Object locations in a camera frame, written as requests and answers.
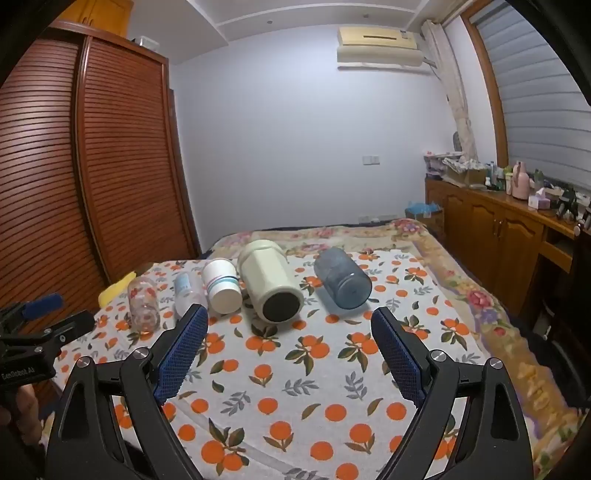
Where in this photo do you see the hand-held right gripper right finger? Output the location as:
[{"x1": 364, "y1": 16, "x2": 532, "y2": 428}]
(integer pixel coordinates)
[{"x1": 370, "y1": 307, "x2": 541, "y2": 480}]

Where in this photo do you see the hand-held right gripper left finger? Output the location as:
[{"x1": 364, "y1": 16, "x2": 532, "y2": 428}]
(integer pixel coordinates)
[{"x1": 45, "y1": 303, "x2": 209, "y2": 480}]

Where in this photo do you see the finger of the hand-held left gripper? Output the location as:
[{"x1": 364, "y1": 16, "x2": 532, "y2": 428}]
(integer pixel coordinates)
[
  {"x1": 28, "y1": 310, "x2": 96, "y2": 356},
  {"x1": 0, "y1": 293, "x2": 64, "y2": 333}
]

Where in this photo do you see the large cream cup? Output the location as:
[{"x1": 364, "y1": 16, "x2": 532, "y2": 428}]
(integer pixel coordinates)
[{"x1": 237, "y1": 240, "x2": 305, "y2": 325}]

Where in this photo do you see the clear floral glass cup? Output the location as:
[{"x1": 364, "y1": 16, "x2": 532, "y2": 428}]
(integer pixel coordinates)
[{"x1": 127, "y1": 275, "x2": 161, "y2": 334}]

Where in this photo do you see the white striped cup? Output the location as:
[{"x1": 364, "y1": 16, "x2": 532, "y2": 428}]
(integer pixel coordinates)
[{"x1": 201, "y1": 259, "x2": 243, "y2": 316}]

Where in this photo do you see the blue translucent cup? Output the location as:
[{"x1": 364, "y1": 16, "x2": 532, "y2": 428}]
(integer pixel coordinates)
[{"x1": 313, "y1": 247, "x2": 373, "y2": 310}]

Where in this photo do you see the person's left hand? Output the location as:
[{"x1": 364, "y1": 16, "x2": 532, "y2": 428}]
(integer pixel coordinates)
[{"x1": 0, "y1": 385, "x2": 43, "y2": 446}]

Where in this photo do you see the yellow cloth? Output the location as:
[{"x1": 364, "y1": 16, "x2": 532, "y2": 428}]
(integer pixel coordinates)
[{"x1": 98, "y1": 272, "x2": 139, "y2": 306}]

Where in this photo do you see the small clear bottle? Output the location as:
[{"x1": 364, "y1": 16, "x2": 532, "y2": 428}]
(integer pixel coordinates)
[{"x1": 174, "y1": 272, "x2": 208, "y2": 321}]

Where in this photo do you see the floral bed cover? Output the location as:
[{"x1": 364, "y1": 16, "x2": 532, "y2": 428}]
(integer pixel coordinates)
[{"x1": 203, "y1": 218, "x2": 591, "y2": 480}]

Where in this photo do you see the orange fruit print blanket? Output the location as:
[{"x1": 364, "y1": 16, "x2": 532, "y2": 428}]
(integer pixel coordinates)
[{"x1": 53, "y1": 249, "x2": 490, "y2": 480}]

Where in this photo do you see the wooden sideboard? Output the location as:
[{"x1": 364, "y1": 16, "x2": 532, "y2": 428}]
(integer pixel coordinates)
[{"x1": 425, "y1": 178, "x2": 591, "y2": 296}]

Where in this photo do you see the brown slatted wardrobe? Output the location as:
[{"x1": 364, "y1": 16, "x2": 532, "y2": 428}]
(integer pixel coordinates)
[{"x1": 0, "y1": 21, "x2": 201, "y2": 324}]

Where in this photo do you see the dark chair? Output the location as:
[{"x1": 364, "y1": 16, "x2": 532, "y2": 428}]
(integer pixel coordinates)
[{"x1": 531, "y1": 258, "x2": 591, "y2": 416}]

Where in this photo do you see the cardboard box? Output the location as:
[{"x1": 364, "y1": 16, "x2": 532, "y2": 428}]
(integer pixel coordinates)
[{"x1": 443, "y1": 157, "x2": 488, "y2": 186}]

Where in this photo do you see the patterned bag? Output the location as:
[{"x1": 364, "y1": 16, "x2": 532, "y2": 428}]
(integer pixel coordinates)
[{"x1": 425, "y1": 152, "x2": 451, "y2": 179}]

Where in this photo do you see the cluster of small bottles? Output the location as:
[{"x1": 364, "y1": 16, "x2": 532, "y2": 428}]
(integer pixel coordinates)
[{"x1": 484, "y1": 161, "x2": 514, "y2": 193}]

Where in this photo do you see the pink thermos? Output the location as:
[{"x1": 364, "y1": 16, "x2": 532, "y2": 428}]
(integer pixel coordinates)
[{"x1": 512, "y1": 161, "x2": 530, "y2": 200}]

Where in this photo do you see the black figurine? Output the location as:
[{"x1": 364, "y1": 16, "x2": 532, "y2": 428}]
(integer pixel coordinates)
[{"x1": 556, "y1": 187, "x2": 580, "y2": 217}]

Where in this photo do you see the patterned curtain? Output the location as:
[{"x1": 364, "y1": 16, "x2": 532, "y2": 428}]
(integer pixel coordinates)
[{"x1": 421, "y1": 19, "x2": 478, "y2": 160}]

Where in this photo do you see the grey window blind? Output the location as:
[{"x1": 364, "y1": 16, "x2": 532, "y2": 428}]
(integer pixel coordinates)
[{"x1": 475, "y1": 4, "x2": 591, "y2": 204}]

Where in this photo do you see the wooden overhead cabinet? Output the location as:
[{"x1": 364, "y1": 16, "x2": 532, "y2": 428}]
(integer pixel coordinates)
[{"x1": 62, "y1": 0, "x2": 131, "y2": 38}]

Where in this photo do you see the cream air conditioner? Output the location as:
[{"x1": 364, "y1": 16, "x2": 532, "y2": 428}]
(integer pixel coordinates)
[{"x1": 336, "y1": 25, "x2": 437, "y2": 75}]

